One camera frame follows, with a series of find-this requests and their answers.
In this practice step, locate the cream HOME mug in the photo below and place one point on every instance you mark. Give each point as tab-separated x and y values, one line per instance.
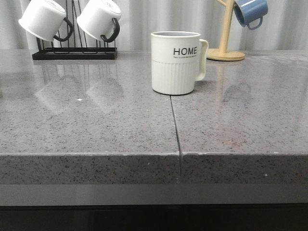
178	61

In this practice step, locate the wooden mug tree stand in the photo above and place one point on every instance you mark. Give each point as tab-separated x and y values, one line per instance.
222	53

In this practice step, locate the blue mug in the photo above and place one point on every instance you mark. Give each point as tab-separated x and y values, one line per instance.
250	13

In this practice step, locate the black wire mug rack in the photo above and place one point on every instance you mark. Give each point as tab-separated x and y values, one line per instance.
79	46

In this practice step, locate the white mug black handle right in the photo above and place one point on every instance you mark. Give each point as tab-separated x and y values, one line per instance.
99	19

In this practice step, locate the white mug black handle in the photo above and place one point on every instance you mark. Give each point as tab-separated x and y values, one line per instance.
99	19
43	19

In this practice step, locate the white mug black handle left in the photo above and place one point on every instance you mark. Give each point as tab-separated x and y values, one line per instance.
43	19

